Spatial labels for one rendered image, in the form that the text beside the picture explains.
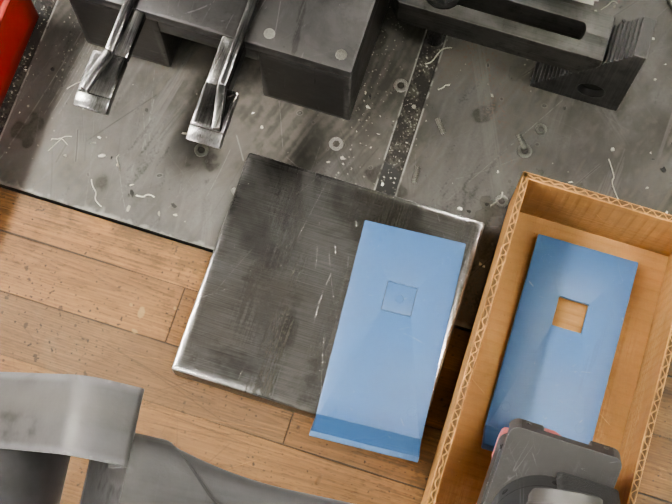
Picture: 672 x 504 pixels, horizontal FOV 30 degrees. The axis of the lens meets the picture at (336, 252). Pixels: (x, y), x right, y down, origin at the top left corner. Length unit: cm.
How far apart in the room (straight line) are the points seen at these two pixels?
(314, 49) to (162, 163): 15
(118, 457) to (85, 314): 42
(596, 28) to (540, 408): 25
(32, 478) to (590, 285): 46
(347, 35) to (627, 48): 18
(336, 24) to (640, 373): 31
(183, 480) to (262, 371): 36
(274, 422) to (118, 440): 39
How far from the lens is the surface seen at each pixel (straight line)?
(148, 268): 87
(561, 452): 72
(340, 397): 82
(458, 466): 84
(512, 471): 72
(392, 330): 83
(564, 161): 90
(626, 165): 91
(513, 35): 85
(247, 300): 84
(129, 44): 84
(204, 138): 81
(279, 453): 84
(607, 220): 85
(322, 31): 83
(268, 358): 83
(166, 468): 47
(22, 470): 52
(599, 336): 86
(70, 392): 47
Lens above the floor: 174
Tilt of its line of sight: 74 degrees down
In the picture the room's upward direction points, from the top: 1 degrees clockwise
